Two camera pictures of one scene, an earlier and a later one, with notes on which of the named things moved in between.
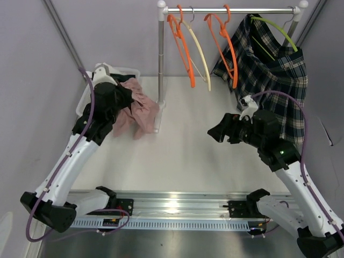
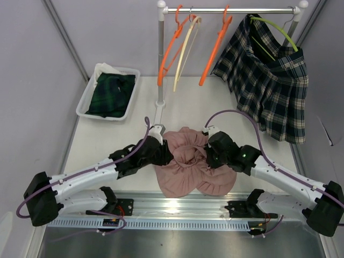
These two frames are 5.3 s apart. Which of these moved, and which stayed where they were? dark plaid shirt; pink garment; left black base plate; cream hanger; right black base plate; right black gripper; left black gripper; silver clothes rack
Moved: pink garment; cream hanger; right black gripper; left black gripper
Stayed: dark plaid shirt; silver clothes rack; left black base plate; right black base plate
